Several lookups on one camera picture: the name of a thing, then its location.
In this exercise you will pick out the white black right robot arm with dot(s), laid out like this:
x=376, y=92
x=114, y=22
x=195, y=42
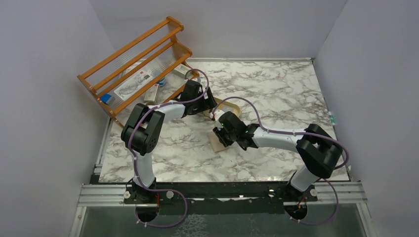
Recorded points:
x=315, y=147

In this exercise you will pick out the white printed packet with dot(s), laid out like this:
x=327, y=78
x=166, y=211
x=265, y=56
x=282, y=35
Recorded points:
x=133, y=84

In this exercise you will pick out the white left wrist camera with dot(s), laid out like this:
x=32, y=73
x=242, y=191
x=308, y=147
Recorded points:
x=213, y=115

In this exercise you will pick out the blue white round jar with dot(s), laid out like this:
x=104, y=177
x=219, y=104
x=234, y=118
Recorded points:
x=162, y=82

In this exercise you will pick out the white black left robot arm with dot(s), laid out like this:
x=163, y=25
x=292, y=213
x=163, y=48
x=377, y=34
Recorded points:
x=143, y=127

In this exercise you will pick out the tan leather card holder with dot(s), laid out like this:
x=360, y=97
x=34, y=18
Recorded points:
x=216, y=145

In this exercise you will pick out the orange wooden rack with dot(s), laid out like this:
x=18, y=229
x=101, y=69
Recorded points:
x=158, y=50

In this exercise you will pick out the green white small tube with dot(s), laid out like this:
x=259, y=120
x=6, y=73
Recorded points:
x=332, y=119

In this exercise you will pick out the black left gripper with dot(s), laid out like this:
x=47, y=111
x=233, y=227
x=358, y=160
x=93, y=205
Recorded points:
x=207, y=103

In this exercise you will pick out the beige oval tray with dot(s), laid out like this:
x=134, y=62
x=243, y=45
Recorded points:
x=224, y=107

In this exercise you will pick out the grey olive small object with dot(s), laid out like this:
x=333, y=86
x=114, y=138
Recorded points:
x=151, y=94

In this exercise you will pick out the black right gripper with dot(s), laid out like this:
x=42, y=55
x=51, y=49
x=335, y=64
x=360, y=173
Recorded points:
x=219, y=133

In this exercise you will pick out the blue grey eraser block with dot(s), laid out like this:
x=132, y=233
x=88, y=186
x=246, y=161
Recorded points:
x=106, y=98

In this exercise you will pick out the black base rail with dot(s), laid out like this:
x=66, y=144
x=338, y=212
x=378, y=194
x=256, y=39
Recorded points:
x=212, y=198

